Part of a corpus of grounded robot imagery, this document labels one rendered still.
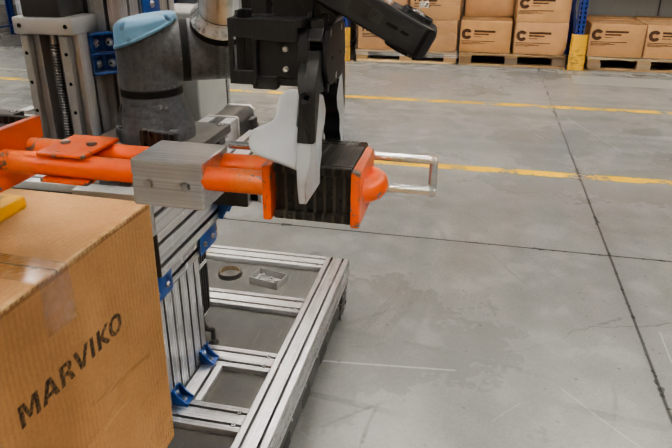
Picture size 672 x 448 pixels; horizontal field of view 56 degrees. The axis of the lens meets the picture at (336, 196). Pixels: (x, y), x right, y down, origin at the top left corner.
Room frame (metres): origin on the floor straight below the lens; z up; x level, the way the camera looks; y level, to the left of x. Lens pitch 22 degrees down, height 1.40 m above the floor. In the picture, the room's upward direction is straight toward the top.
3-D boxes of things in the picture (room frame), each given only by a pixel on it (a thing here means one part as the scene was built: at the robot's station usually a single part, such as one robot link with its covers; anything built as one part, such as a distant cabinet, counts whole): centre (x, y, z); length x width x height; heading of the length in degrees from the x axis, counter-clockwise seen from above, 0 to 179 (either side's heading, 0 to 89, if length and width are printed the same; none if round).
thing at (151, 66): (1.20, 0.35, 1.20); 0.13 x 0.12 x 0.14; 106
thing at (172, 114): (1.20, 0.35, 1.09); 0.15 x 0.15 x 0.10
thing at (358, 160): (0.52, 0.01, 1.20); 0.08 x 0.07 x 0.05; 78
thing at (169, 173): (0.55, 0.14, 1.19); 0.07 x 0.07 x 0.04; 78
